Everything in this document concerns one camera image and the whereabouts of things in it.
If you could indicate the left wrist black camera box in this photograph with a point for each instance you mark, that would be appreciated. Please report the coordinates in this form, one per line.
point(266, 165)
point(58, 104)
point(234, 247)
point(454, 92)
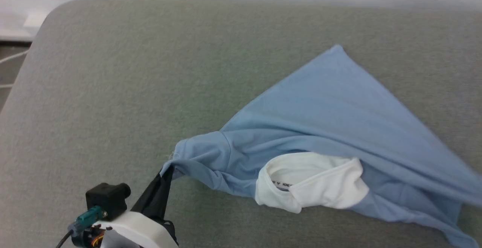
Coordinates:
point(107, 199)

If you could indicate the light blue t-shirt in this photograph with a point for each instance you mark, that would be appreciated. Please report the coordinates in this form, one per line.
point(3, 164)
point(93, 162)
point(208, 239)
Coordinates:
point(331, 108)

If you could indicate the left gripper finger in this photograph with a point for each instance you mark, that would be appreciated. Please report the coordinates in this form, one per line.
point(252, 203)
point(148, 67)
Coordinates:
point(167, 195)
point(148, 201)

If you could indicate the white wall box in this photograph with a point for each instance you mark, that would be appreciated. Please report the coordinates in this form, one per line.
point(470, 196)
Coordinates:
point(35, 19)

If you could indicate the grey fabric sofa cushion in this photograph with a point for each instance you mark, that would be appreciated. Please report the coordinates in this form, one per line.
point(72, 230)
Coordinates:
point(113, 90)

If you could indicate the white skirting board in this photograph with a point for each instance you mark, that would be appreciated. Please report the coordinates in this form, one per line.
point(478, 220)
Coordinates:
point(15, 35)

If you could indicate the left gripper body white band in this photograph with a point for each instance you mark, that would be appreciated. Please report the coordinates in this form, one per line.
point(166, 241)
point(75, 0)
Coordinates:
point(139, 231)

